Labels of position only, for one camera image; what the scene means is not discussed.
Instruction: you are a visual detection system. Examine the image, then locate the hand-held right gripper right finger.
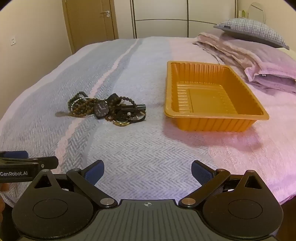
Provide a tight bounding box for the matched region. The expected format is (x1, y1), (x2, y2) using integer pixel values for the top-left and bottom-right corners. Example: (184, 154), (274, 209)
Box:
(179, 160), (266, 208)

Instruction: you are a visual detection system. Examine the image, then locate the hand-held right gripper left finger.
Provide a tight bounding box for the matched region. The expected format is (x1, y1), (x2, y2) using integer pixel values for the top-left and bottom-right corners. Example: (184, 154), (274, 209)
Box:
(30, 160), (118, 209)

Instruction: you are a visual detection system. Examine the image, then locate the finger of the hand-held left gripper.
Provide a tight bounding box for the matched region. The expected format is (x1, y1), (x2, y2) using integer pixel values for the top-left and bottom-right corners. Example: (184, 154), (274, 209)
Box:
(0, 151), (28, 159)
(0, 156), (59, 170)

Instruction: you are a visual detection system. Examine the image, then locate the gold wrist watch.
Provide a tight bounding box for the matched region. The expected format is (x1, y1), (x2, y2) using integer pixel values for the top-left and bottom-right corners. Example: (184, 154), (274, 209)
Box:
(113, 111), (147, 127)

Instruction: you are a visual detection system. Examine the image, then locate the white pearl bracelet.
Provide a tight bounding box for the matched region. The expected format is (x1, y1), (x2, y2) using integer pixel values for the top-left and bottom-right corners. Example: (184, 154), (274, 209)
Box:
(71, 97), (96, 118)

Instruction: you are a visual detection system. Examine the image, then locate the black wrist watch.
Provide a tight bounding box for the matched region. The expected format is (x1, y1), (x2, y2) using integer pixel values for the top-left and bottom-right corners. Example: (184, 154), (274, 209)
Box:
(94, 93), (121, 120)

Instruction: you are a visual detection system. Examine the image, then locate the orange plastic tray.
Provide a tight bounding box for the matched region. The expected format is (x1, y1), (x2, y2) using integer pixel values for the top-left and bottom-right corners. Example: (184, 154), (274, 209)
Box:
(165, 61), (270, 132)

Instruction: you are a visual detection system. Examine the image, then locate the black hair clip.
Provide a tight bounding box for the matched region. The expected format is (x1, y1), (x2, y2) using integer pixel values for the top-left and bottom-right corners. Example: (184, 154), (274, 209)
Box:
(117, 104), (147, 114)

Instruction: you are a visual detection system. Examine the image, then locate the grey-brown bead bracelet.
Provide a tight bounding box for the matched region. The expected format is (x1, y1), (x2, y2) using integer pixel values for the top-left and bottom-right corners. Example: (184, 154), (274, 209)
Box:
(118, 96), (136, 105)

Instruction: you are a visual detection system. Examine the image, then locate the person's left hand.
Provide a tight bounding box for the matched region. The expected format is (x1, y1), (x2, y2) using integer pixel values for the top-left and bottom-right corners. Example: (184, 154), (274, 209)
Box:
(0, 184), (10, 215)

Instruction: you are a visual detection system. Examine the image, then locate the mauve folded blanket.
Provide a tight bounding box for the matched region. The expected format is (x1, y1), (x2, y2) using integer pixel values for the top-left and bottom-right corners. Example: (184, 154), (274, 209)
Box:
(193, 31), (257, 80)

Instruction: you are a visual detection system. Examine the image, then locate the lilac folded duvet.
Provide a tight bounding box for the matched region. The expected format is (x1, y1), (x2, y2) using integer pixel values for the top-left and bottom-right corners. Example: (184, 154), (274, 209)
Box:
(228, 38), (296, 94)

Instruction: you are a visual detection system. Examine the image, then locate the wooden door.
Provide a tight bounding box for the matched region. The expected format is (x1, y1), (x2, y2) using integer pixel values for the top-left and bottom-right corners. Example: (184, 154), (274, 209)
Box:
(62, 0), (119, 55)

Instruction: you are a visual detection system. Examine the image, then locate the grey checked pillow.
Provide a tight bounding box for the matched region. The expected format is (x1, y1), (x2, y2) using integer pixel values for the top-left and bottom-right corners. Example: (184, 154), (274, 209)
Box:
(213, 18), (290, 50)

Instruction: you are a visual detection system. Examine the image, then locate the white wardrobe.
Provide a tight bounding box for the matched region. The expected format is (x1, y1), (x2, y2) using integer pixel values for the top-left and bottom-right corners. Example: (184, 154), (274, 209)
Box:
(129, 0), (238, 39)

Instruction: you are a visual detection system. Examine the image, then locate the round mirror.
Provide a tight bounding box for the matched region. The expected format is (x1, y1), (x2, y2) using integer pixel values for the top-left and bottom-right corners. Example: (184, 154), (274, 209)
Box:
(248, 2), (265, 22)

